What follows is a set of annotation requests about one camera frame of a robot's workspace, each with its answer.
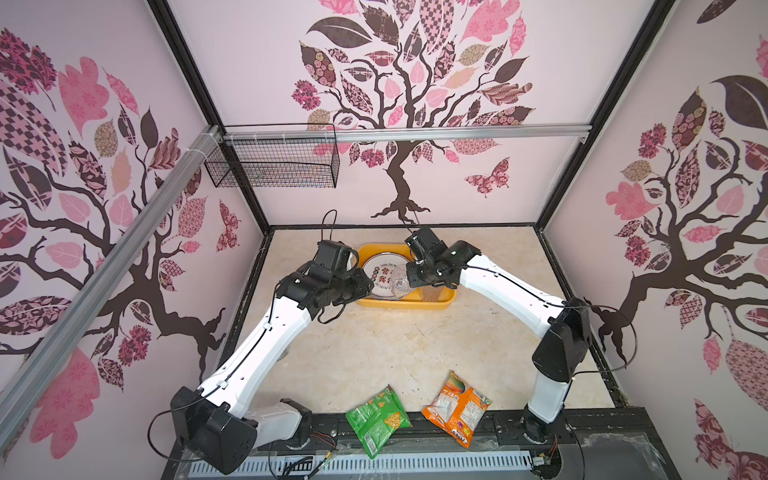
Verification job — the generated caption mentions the aluminium rail left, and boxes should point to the aluminium rail left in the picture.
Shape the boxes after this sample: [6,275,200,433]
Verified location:
[1,125,221,448]

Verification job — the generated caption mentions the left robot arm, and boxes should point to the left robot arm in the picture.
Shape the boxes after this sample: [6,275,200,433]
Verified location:
[153,263,373,474]

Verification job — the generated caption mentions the black wire basket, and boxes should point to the black wire basket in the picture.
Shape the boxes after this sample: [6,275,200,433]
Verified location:
[204,122,341,189]

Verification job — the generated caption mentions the aluminium rail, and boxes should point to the aluminium rail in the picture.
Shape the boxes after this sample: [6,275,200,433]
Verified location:
[1,125,221,448]
[224,124,592,143]

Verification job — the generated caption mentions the clear cup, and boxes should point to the clear cup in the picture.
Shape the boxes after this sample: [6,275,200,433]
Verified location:
[419,286,443,303]
[390,265,414,300]

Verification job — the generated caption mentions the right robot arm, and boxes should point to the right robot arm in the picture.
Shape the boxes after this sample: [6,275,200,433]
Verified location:
[405,227,593,444]

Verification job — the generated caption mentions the aluminium rail back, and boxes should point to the aluminium rail back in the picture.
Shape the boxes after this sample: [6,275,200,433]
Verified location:
[224,124,592,143]

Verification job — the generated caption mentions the green snack bag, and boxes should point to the green snack bag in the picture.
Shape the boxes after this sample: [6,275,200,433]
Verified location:
[345,385,412,459]

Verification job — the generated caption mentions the yellow plastic bin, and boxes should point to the yellow plastic bin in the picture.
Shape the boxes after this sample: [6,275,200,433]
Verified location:
[357,243,457,310]

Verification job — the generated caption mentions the white slotted cable duct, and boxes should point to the white slotted cable duct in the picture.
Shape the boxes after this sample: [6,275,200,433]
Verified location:
[187,451,533,479]

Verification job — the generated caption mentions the orange snack bag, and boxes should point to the orange snack bag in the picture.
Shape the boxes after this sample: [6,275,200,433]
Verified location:
[422,370,492,449]

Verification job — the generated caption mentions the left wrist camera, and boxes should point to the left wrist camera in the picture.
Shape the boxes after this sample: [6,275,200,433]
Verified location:
[313,240,359,274]

